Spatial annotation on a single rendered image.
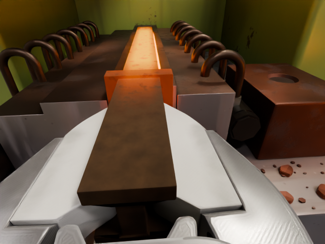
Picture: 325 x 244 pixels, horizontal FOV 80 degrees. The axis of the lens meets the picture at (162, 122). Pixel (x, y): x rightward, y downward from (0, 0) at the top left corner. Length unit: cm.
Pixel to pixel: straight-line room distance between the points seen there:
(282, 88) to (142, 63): 14
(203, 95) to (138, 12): 49
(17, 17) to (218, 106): 32
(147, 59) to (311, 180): 19
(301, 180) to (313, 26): 22
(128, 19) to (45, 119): 48
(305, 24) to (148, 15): 40
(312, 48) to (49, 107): 35
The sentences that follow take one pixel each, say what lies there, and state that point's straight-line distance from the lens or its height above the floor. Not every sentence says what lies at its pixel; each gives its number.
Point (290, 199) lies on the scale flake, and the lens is 20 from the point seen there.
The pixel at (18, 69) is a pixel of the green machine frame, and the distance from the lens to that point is 36.
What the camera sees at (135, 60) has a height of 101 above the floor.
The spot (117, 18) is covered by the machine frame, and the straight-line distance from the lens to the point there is 63.
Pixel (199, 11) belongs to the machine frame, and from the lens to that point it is 64.
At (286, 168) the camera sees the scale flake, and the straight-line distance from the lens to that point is 22.
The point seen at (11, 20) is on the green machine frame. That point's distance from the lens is 38.
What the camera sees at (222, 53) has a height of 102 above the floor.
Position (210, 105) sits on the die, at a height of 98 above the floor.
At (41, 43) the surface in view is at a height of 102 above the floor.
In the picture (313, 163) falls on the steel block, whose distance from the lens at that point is 25.
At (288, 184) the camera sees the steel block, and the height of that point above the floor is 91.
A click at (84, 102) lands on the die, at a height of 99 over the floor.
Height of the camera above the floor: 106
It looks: 32 degrees down
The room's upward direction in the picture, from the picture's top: 1 degrees counter-clockwise
